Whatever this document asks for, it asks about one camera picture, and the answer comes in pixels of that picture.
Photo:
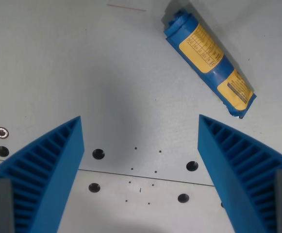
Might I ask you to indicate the silver screw in table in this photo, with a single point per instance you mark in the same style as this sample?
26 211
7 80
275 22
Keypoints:
2 133

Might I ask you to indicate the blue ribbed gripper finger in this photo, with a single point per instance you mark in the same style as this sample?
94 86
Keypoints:
55 170
230 167

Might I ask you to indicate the blue bag with yellow label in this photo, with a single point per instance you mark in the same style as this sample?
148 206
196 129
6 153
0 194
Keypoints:
210 61

